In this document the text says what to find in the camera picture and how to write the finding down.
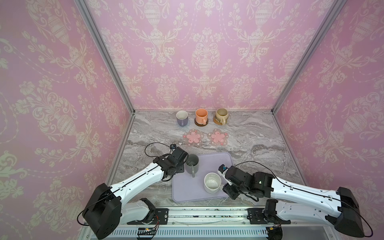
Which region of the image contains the grey green mug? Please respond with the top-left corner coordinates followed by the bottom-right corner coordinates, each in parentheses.
top-left (185, 154), bottom-right (199, 178)

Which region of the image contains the white cream mug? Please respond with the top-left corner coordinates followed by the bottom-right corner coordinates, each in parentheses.
top-left (204, 173), bottom-right (223, 194)

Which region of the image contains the blue woven round coaster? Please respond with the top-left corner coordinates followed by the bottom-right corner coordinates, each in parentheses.
top-left (177, 124), bottom-right (191, 129)

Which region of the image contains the pink flower silicone coaster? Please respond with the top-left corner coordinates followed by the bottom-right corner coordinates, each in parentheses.
top-left (208, 129), bottom-right (229, 146)

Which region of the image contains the orange mug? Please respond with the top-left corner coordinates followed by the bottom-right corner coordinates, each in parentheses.
top-left (195, 109), bottom-right (208, 126)

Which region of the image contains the woven rattan round coaster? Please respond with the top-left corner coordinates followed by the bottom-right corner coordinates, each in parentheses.
top-left (213, 118), bottom-right (227, 126)

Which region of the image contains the yellow beige mug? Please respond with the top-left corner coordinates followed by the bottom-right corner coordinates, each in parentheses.
top-left (215, 108), bottom-right (229, 123)

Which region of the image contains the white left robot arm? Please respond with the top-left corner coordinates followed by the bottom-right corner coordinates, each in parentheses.
top-left (79, 154), bottom-right (189, 240)

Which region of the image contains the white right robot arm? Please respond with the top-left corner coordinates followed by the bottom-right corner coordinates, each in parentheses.
top-left (218, 166), bottom-right (365, 238)

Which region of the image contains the lilac plastic tray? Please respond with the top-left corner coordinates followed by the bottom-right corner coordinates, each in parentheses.
top-left (172, 152), bottom-right (233, 203)

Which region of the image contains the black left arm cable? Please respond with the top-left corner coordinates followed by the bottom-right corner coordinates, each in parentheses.
top-left (144, 142), bottom-right (172, 158)

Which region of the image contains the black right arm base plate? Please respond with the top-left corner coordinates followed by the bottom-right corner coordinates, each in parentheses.
top-left (247, 208), bottom-right (291, 225)

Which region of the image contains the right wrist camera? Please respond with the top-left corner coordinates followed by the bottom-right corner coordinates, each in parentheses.
top-left (218, 164), bottom-right (253, 187)

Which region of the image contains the aluminium front frame rail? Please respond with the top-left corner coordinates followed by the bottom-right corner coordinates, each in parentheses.
top-left (82, 205), bottom-right (337, 228)

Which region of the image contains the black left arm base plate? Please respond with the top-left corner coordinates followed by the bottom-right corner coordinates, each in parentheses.
top-left (127, 208), bottom-right (169, 225)

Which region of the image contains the white perforated cable duct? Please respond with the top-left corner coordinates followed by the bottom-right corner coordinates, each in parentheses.
top-left (106, 225), bottom-right (268, 240)

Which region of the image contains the aluminium corner frame post left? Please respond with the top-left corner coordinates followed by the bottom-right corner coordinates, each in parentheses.
top-left (74, 0), bottom-right (135, 116)

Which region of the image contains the aluminium corner frame post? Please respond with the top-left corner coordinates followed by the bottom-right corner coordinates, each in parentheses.
top-left (271, 0), bottom-right (347, 116)
top-left (74, 0), bottom-right (135, 116)

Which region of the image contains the aluminium corner frame post right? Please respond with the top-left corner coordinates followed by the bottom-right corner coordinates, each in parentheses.
top-left (271, 0), bottom-right (347, 116)

